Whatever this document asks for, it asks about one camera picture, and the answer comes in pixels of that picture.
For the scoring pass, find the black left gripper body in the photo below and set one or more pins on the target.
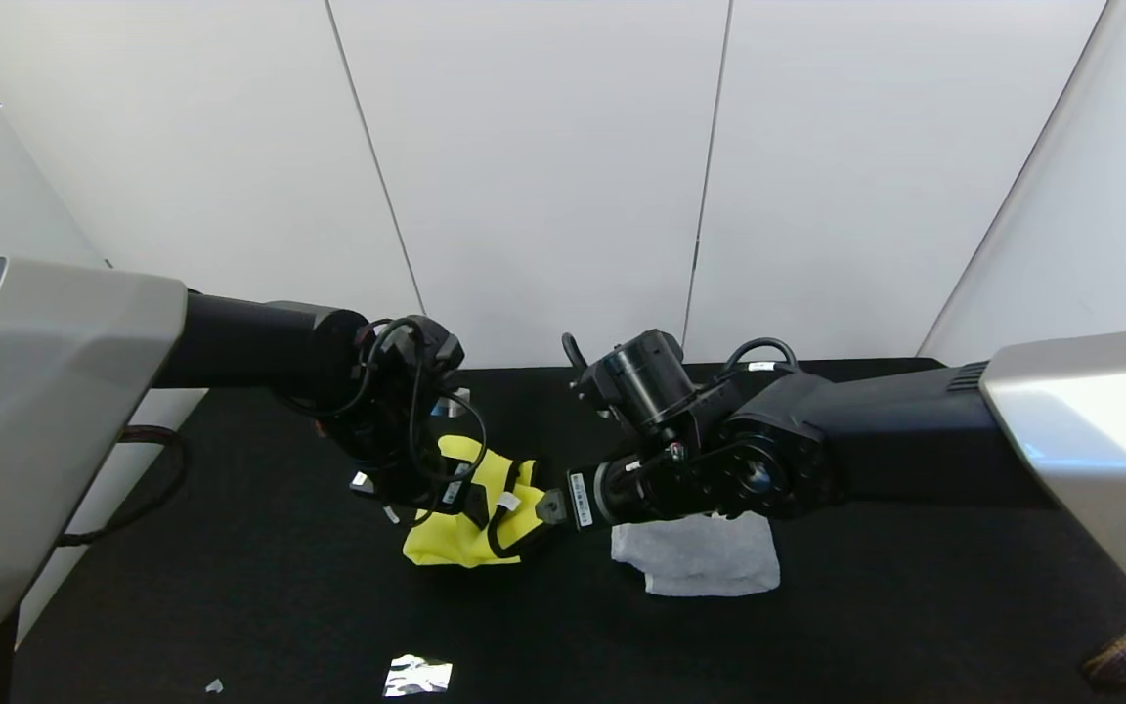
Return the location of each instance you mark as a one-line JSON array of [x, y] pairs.
[[454, 492]]

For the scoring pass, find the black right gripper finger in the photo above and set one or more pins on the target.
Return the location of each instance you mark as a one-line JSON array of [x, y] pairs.
[[553, 506]]

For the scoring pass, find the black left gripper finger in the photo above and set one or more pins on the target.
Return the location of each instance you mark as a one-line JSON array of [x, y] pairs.
[[476, 506]]

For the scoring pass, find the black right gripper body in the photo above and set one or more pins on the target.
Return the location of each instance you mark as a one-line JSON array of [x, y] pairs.
[[580, 500]]

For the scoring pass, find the yellow towel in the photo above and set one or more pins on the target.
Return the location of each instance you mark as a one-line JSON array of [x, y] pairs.
[[465, 543]]

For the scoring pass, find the grey towel with orange marks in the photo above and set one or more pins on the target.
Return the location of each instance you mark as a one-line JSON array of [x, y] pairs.
[[710, 562]]

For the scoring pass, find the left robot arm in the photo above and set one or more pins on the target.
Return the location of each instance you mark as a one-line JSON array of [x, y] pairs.
[[35, 411]]

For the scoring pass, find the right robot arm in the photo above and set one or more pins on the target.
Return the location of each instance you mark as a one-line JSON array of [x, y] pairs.
[[915, 430]]

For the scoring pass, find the small white tag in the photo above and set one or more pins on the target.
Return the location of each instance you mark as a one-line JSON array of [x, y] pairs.
[[508, 502]]

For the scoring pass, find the crumpled silver foil scrap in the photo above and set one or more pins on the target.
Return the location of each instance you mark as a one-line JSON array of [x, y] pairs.
[[418, 675]]

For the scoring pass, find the black table cloth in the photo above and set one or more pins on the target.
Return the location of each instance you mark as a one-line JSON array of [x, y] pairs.
[[231, 606]]

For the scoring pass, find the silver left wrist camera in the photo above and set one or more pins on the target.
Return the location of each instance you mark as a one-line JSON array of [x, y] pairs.
[[451, 402]]

